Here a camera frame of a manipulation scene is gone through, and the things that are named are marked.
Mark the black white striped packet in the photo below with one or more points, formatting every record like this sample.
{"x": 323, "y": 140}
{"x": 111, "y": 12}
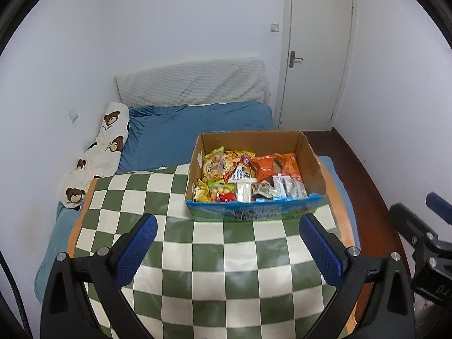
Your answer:
{"x": 240, "y": 174}

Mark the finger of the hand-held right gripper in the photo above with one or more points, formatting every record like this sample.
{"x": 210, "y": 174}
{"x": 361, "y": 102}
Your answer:
{"x": 441, "y": 206}
{"x": 406, "y": 222}

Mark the white padded headboard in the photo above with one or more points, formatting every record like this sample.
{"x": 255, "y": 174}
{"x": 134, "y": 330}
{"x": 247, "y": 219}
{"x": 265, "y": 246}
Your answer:
{"x": 190, "y": 83}

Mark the white wall socket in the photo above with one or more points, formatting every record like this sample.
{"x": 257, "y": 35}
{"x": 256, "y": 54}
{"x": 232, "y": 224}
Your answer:
{"x": 73, "y": 114}

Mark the dark clear snack packet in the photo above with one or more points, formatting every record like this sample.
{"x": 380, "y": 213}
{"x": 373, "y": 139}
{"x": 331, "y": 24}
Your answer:
{"x": 265, "y": 190}

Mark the white light switch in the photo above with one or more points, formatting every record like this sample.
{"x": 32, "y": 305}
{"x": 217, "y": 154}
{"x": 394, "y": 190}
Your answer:
{"x": 274, "y": 27}

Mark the orange snack packet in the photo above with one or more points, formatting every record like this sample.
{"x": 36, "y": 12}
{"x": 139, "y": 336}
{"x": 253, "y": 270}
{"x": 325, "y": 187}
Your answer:
{"x": 291, "y": 166}
{"x": 263, "y": 167}

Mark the white bear print pillow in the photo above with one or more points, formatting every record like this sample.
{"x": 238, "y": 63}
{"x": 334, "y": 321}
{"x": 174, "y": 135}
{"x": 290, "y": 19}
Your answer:
{"x": 102, "y": 152}

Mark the colourful gummy candy packet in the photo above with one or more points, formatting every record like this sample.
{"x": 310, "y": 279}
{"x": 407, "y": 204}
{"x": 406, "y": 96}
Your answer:
{"x": 219, "y": 190}

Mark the small yellow snack packet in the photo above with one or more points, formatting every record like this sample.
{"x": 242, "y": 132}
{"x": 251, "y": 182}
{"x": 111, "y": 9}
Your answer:
{"x": 201, "y": 194}

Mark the blue bed sheet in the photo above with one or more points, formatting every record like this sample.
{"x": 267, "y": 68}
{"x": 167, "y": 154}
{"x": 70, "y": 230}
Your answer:
{"x": 176, "y": 130}

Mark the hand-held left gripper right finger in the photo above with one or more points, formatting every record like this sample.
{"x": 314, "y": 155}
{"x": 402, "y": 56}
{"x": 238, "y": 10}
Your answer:
{"x": 323, "y": 250}

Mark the light blue blanket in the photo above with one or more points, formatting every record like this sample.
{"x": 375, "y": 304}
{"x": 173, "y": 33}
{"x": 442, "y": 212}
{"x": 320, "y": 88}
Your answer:
{"x": 56, "y": 247}

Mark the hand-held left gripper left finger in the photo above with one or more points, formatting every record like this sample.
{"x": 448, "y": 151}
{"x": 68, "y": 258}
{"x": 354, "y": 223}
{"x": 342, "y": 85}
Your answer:
{"x": 139, "y": 247}

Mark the green white checkered blanket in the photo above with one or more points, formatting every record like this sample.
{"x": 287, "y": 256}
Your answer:
{"x": 212, "y": 254}

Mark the yellow chip packet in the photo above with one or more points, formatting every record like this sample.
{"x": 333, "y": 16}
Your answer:
{"x": 212, "y": 166}

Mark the dark wooden bed frame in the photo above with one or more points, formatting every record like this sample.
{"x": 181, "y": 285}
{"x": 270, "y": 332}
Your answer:
{"x": 353, "y": 169}

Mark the white silver snack packet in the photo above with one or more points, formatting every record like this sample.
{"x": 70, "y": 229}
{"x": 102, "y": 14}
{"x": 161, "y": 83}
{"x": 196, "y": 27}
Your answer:
{"x": 243, "y": 190}

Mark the yellow red snack packet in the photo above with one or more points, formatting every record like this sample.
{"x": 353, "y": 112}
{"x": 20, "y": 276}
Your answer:
{"x": 231, "y": 162}

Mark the white door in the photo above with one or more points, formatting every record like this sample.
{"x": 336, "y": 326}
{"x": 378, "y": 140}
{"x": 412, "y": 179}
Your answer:
{"x": 317, "y": 42}

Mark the cardboard box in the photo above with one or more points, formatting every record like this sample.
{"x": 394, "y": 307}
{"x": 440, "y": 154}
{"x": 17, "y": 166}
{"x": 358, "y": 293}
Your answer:
{"x": 254, "y": 213}

